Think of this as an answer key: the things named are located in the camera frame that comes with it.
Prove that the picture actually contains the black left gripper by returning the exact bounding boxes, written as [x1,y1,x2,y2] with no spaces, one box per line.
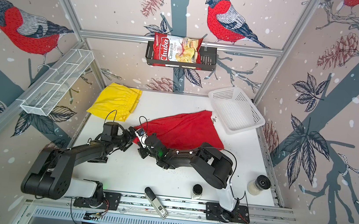
[111,125,142,152]

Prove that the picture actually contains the red shorts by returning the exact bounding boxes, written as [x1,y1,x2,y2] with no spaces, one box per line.
[135,110,224,150]

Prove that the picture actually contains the yellow shorts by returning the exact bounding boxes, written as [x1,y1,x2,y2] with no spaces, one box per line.
[87,83,143,122]

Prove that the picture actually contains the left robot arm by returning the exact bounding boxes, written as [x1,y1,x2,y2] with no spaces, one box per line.
[20,122,136,200]

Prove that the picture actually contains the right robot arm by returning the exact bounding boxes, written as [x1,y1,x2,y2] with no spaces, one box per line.
[135,128,239,223]

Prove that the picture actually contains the small black box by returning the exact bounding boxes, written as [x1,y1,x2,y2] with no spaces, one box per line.
[88,157,108,164]

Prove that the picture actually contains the small black-lidded jar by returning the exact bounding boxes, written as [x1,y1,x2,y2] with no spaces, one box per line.
[191,184,203,200]

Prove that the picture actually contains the black silver stapler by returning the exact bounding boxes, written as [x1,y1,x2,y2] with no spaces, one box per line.
[144,187,168,220]

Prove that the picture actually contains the white perforated plastic basket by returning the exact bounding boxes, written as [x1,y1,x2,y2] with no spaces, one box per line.
[208,87,266,135]

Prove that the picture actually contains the red cassava chips bag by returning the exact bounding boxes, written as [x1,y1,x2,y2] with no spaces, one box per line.
[152,33,203,67]

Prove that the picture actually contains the white black-capped bottle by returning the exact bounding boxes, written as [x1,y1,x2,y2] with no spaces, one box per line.
[247,175,271,196]

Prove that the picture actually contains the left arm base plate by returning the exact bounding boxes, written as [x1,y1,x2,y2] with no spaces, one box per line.
[73,191,122,211]

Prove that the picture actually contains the white mesh wall shelf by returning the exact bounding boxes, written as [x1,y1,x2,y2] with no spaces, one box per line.
[20,49,95,116]

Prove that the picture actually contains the black wire wall basket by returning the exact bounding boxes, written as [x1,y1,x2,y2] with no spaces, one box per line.
[145,41,217,71]

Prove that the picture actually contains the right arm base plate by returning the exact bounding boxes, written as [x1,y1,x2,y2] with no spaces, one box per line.
[204,202,250,224]

